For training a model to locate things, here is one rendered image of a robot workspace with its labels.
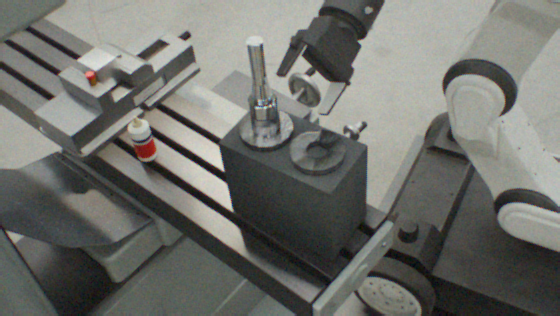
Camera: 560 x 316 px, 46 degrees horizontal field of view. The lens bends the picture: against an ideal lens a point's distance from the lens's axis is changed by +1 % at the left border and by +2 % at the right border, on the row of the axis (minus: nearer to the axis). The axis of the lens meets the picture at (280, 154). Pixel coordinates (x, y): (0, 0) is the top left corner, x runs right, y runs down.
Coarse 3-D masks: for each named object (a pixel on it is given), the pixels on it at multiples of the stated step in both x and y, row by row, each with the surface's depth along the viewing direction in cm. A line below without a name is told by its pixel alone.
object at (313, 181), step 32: (288, 128) 108; (320, 128) 109; (224, 160) 112; (256, 160) 106; (288, 160) 105; (320, 160) 103; (352, 160) 104; (256, 192) 113; (288, 192) 106; (320, 192) 101; (352, 192) 108; (288, 224) 114; (320, 224) 107; (352, 224) 115
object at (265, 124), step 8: (256, 112) 103; (264, 112) 103; (272, 112) 104; (256, 120) 105; (264, 120) 104; (272, 120) 105; (256, 128) 106; (264, 128) 105; (272, 128) 106; (264, 136) 107
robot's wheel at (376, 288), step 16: (384, 272) 150; (400, 272) 149; (416, 272) 150; (368, 288) 161; (384, 288) 157; (400, 288) 154; (416, 288) 149; (432, 288) 152; (368, 304) 163; (384, 304) 162; (400, 304) 159; (416, 304) 152; (432, 304) 152
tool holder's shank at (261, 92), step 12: (252, 36) 96; (252, 48) 95; (252, 60) 97; (264, 60) 98; (252, 72) 99; (264, 72) 99; (252, 84) 101; (264, 84) 100; (252, 96) 103; (264, 96) 102
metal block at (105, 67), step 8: (96, 48) 137; (88, 56) 135; (96, 56) 135; (104, 56) 135; (112, 56) 134; (80, 64) 135; (88, 64) 133; (96, 64) 133; (104, 64) 133; (112, 64) 135; (96, 72) 132; (104, 72) 134; (112, 72) 135; (96, 80) 134; (104, 80) 135; (112, 80) 136; (120, 80) 138
